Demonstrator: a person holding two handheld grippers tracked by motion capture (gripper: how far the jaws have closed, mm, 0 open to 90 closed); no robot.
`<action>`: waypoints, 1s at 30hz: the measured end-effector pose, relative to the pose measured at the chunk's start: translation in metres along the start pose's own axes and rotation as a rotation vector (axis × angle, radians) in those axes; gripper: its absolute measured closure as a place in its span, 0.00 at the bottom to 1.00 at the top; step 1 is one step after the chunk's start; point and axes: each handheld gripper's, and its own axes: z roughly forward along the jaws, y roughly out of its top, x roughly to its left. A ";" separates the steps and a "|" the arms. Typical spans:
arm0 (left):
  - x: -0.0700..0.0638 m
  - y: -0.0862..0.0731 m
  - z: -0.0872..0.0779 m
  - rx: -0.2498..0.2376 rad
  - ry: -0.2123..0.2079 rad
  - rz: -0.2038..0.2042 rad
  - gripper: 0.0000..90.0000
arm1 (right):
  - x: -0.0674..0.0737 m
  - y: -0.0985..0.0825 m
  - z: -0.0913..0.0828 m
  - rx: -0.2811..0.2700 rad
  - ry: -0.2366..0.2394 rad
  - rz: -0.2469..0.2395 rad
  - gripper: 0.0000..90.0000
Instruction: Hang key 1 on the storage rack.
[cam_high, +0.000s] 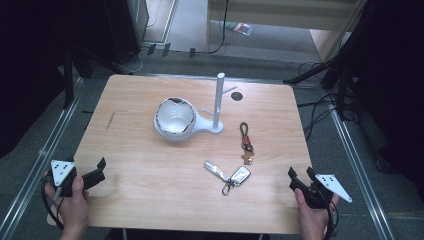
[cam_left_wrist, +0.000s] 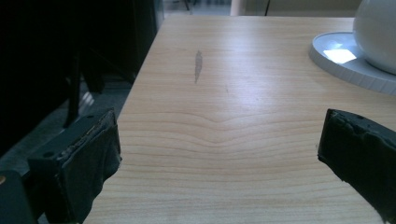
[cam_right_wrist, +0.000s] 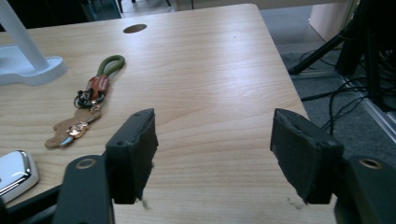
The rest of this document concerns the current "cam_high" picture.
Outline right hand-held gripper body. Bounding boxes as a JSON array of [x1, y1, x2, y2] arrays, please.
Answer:
[[298, 173, 354, 211]]

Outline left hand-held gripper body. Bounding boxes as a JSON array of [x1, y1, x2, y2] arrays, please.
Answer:
[[44, 159, 85, 198]]

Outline person's right hand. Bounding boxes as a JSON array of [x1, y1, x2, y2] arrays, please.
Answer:
[[293, 187, 341, 234]]

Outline person's left hand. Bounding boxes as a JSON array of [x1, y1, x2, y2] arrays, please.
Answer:
[[43, 170, 91, 232]]

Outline car key fob with silver tag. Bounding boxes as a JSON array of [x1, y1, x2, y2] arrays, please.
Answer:
[[203, 160, 253, 197]]

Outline black metal stand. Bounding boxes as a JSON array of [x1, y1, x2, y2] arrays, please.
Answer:
[[61, 44, 96, 110], [283, 0, 371, 121]]

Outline white key stand with pole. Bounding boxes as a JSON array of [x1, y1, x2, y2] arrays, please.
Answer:
[[152, 72, 239, 143]]

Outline dark curtain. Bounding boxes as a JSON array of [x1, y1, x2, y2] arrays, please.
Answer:
[[346, 0, 424, 188], [0, 0, 111, 159]]

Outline dark cabinet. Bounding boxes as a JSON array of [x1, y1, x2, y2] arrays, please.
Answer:
[[102, 0, 150, 65]]

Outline colourful packet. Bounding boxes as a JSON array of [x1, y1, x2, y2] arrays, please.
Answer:
[[225, 21, 255, 37]]

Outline metal floor rail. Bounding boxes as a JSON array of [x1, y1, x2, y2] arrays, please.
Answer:
[[0, 96, 82, 240], [328, 99, 398, 240]]

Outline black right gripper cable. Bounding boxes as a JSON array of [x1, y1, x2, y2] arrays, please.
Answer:
[[324, 199, 339, 240]]

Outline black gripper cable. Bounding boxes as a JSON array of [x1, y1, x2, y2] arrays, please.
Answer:
[[324, 199, 339, 240], [40, 174, 66, 231]]

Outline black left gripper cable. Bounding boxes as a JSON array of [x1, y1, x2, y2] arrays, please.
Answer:
[[40, 174, 66, 231]]

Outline brown leather key strap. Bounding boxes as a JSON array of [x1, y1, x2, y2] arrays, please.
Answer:
[[238, 121, 256, 166]]

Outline black floor cables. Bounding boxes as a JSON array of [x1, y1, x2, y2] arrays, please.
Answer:
[[295, 60, 339, 142]]

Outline white floor cable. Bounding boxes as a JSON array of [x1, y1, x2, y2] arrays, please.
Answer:
[[118, 48, 149, 76]]

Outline light wooden furniture frame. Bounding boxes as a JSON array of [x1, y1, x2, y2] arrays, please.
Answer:
[[205, 0, 368, 63]]

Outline black hanging cable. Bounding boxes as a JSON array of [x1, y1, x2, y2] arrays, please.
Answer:
[[205, 0, 231, 55]]

